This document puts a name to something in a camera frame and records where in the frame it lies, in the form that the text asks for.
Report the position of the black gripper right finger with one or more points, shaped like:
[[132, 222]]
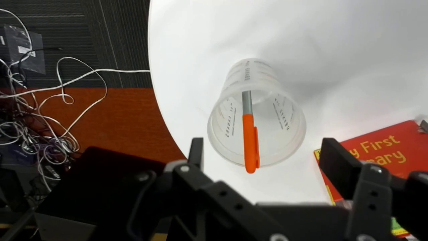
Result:
[[378, 205]]

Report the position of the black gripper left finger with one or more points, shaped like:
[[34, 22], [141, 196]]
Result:
[[208, 200]]

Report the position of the orange and grey marker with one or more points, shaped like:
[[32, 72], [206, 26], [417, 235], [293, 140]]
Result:
[[250, 142]]

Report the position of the clear plastic measuring cup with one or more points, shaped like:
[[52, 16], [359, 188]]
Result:
[[275, 120]]

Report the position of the black box on floor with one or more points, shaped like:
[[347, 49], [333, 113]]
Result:
[[21, 48]]

